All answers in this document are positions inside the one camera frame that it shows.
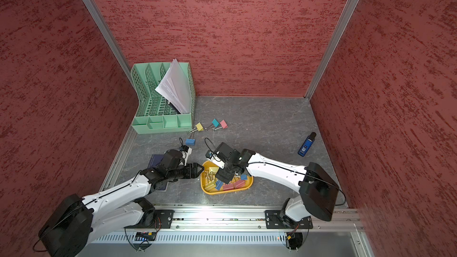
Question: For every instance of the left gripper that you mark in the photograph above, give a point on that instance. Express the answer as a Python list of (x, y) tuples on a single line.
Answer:
[(189, 167)]

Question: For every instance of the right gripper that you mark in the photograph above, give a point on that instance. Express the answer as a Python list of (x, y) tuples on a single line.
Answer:
[(225, 176)]

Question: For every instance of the pink binder clip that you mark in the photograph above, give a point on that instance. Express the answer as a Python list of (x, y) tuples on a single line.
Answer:
[(228, 187), (223, 124), (239, 184)]

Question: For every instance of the olive yellow binder clip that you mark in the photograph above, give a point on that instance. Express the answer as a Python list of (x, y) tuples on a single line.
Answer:
[(213, 170)]

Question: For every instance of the pink binder clip back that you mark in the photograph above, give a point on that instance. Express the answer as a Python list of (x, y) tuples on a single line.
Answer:
[(228, 187)]

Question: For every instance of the yellow plastic storage box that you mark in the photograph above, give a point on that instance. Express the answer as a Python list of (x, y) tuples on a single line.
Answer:
[(206, 178)]

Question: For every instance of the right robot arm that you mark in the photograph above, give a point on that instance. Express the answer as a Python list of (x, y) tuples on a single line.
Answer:
[(317, 191)]

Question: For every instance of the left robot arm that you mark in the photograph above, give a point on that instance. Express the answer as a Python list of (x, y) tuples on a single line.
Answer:
[(78, 221)]

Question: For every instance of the teal binder clip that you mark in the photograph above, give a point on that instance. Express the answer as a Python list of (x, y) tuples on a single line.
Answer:
[(214, 124)]

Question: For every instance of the dark blue notebook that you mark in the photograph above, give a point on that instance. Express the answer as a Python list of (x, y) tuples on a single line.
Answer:
[(157, 160)]

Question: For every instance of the green plastic desk organizer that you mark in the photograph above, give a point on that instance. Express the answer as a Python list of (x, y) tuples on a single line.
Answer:
[(155, 114)]

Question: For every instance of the white papers in organizer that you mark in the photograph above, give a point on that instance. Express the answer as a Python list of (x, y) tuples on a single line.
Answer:
[(174, 86)]

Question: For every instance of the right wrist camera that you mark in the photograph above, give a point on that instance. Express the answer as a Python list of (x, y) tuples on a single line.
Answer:
[(211, 156)]

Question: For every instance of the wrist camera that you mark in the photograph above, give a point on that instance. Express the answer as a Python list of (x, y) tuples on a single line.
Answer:
[(211, 156), (186, 152)]

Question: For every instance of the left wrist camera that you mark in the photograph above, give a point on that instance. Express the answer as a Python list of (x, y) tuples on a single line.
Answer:
[(186, 152)]

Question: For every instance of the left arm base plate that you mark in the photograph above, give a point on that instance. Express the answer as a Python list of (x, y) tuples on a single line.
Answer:
[(159, 219)]

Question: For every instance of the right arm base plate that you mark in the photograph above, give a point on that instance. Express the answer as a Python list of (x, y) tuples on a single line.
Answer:
[(275, 219)]

